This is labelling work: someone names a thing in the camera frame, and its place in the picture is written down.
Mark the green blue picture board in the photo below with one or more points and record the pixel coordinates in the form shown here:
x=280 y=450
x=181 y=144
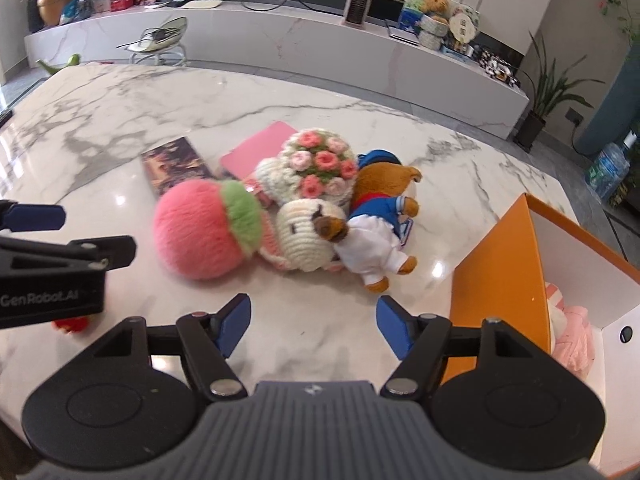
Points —
x=411 y=7

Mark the brown teddy bear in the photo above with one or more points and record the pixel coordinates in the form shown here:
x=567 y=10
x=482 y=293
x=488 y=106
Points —
x=434 y=5

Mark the pink strawberry plush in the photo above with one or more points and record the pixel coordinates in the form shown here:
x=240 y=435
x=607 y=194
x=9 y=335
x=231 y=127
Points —
x=195 y=230

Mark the gold vase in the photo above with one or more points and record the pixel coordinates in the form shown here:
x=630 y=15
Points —
x=56 y=2

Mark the white desk fan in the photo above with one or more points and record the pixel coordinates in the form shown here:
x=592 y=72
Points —
x=155 y=42

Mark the brown bear plush sailor outfit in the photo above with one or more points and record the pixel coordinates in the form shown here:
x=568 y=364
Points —
x=372 y=240

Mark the green toy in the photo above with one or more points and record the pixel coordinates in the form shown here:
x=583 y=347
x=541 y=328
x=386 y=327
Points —
x=60 y=64

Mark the wall outlet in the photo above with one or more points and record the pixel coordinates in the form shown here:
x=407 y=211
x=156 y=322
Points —
x=574 y=116

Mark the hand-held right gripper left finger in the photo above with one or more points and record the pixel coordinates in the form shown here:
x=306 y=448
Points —
x=234 y=325

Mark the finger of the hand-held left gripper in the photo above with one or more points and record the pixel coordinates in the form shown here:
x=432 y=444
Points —
x=37 y=217
x=100 y=251

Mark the black white toy vehicle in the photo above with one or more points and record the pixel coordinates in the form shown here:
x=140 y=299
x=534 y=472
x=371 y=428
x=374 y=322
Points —
x=495 y=66

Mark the white marble media console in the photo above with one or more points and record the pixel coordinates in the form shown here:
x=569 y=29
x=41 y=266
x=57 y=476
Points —
x=300 y=45

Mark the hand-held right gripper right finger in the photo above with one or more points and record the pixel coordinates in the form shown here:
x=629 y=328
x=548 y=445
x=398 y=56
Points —
x=392 y=325

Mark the round paper fan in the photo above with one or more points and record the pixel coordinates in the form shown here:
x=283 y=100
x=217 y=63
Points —
x=464 y=22

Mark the crochet flower bouquet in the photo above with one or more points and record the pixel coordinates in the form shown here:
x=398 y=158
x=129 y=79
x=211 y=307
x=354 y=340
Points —
x=320 y=160

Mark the pink notebook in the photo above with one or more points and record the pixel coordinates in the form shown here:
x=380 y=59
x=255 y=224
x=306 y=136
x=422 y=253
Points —
x=255 y=152

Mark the silver laptop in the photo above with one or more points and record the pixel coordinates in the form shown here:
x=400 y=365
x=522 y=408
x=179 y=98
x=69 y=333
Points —
x=402 y=35

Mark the potted plant black pot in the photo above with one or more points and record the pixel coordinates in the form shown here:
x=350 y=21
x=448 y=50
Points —
x=531 y=127

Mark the large water bottle with pump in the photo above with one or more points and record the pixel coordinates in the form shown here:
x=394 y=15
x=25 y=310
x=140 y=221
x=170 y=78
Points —
x=607 y=170

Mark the white crochet dog head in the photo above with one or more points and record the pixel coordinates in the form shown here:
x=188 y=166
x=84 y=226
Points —
x=300 y=235

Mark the small red toy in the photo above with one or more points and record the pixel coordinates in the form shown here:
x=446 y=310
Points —
x=70 y=325

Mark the orange cardboard box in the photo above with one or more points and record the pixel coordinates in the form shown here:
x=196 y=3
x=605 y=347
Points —
x=495 y=270

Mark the hanging vine plant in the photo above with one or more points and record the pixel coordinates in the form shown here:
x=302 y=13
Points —
x=620 y=5

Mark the pink plush toy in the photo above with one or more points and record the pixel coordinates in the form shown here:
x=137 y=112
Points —
x=575 y=340

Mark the dark printed card box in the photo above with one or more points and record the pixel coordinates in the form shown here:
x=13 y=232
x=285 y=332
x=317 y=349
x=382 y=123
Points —
x=172 y=165

